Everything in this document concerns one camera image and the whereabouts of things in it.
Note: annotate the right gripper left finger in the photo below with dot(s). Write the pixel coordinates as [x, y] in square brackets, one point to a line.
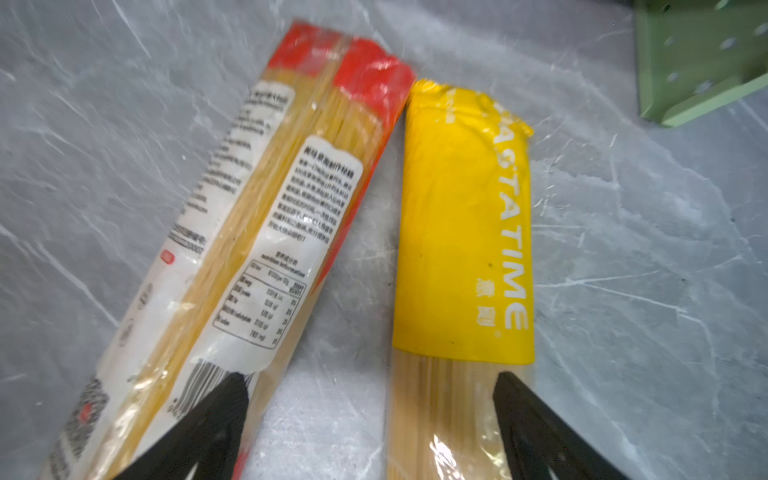
[204, 444]

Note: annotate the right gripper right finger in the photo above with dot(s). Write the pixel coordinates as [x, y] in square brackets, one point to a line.
[538, 444]

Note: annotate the yellow pasta bag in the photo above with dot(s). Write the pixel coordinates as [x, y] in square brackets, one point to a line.
[464, 301]

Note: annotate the red-ended clear spaghetti bag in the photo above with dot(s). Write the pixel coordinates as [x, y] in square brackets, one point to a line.
[241, 268]

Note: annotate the green metal two-tier shelf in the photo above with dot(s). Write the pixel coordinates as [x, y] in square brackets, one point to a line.
[694, 57]

